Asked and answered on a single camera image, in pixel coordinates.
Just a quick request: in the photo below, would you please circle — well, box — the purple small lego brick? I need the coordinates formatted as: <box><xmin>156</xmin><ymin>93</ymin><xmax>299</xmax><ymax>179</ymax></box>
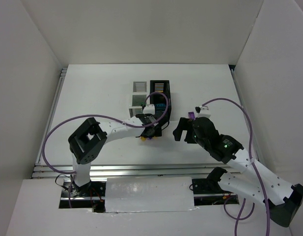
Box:
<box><xmin>188</xmin><ymin>112</ymin><xmax>195</xmax><ymax>120</ymax></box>

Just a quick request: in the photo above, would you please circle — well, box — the teal rounded lego brick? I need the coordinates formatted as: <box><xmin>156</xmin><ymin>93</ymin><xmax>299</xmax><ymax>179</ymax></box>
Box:
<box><xmin>156</xmin><ymin>104</ymin><xmax>166</xmax><ymax>110</ymax></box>

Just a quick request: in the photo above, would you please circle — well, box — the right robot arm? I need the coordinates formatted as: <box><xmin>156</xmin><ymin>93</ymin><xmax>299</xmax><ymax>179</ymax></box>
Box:
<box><xmin>173</xmin><ymin>117</ymin><xmax>303</xmax><ymax>227</ymax></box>

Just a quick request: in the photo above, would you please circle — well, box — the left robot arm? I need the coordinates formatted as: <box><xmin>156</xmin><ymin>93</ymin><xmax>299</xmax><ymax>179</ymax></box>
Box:
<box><xmin>68</xmin><ymin>113</ymin><xmax>170</xmax><ymax>196</ymax></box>

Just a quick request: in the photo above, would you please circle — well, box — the black slotted container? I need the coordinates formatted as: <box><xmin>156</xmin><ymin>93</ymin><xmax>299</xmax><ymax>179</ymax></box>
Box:
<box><xmin>149</xmin><ymin>80</ymin><xmax>171</xmax><ymax>119</ymax></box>

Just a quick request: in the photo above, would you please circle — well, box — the white slotted container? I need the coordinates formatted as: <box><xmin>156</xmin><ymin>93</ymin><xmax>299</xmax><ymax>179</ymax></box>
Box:
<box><xmin>129</xmin><ymin>81</ymin><xmax>150</xmax><ymax>117</ymax></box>

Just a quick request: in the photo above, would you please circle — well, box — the white taped panel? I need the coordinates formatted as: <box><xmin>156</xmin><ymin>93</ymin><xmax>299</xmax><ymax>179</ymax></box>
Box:
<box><xmin>105</xmin><ymin>177</ymin><xmax>195</xmax><ymax>213</ymax></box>

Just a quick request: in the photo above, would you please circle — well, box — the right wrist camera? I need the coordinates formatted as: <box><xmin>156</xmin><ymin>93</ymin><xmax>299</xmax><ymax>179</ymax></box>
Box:
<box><xmin>195</xmin><ymin>105</ymin><xmax>211</xmax><ymax>118</ymax></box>

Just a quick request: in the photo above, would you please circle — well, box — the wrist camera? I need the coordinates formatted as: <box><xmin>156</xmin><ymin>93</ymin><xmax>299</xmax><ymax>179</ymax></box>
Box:
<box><xmin>195</xmin><ymin>105</ymin><xmax>211</xmax><ymax>118</ymax></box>
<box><xmin>142</xmin><ymin>104</ymin><xmax>155</xmax><ymax>115</ymax></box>

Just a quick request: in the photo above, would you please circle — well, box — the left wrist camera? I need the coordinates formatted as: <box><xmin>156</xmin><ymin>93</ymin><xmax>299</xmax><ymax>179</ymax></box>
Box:
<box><xmin>142</xmin><ymin>104</ymin><xmax>155</xmax><ymax>115</ymax></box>

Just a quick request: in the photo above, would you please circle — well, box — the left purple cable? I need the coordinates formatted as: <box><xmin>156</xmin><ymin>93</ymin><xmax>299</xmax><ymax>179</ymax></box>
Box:
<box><xmin>42</xmin><ymin>92</ymin><xmax>169</xmax><ymax>209</ymax></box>

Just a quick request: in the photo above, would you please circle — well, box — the right aluminium side rail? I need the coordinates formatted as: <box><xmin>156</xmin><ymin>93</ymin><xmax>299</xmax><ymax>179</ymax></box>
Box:
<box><xmin>230</xmin><ymin>67</ymin><xmax>259</xmax><ymax>160</ymax></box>

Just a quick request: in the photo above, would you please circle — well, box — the aluminium side rail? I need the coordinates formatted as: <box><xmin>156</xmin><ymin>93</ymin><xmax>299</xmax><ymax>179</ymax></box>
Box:
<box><xmin>230</xmin><ymin>67</ymin><xmax>259</xmax><ymax>160</ymax></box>
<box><xmin>35</xmin><ymin>68</ymin><xmax>68</xmax><ymax>165</ymax></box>

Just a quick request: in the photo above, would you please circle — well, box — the aluminium front rail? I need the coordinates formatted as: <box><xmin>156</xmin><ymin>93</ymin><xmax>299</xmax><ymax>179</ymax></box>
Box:
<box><xmin>30</xmin><ymin>163</ymin><xmax>240</xmax><ymax>181</ymax></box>

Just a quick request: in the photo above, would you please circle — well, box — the left aluminium side rail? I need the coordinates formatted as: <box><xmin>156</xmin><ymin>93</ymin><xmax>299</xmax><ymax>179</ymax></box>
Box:
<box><xmin>35</xmin><ymin>68</ymin><xmax>68</xmax><ymax>165</ymax></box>

